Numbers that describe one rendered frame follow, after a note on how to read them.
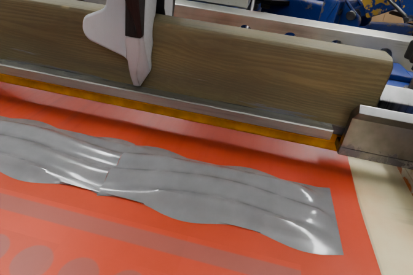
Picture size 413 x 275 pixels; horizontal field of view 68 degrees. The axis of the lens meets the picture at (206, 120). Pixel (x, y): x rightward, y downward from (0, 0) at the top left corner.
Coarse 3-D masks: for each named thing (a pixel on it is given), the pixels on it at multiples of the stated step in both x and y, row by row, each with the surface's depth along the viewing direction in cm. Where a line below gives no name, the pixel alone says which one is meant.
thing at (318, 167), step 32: (160, 128) 32; (192, 128) 33; (224, 128) 34; (224, 160) 29; (256, 160) 29; (288, 160) 30; (320, 160) 30; (352, 192) 27; (160, 224) 21; (192, 224) 22; (352, 224) 24; (288, 256) 20; (320, 256) 21; (352, 256) 21
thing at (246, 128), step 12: (24, 84) 34; (36, 84) 34; (48, 84) 33; (84, 96) 33; (96, 96) 33; (108, 96) 32; (132, 108) 33; (144, 108) 32; (156, 108) 32; (192, 120) 32; (204, 120) 31; (216, 120) 31; (252, 132) 31; (264, 132) 31; (276, 132) 30; (312, 144) 30; (324, 144) 30
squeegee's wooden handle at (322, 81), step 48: (0, 0) 29; (48, 0) 28; (0, 48) 31; (48, 48) 30; (96, 48) 29; (192, 48) 27; (240, 48) 26; (288, 48) 25; (336, 48) 25; (240, 96) 28; (288, 96) 27; (336, 96) 26
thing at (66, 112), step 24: (0, 96) 34; (24, 96) 35; (48, 96) 35; (72, 96) 36; (48, 120) 31; (72, 120) 31; (96, 120) 32; (120, 120) 33; (144, 120) 33; (24, 192) 22; (48, 192) 23; (72, 192) 23
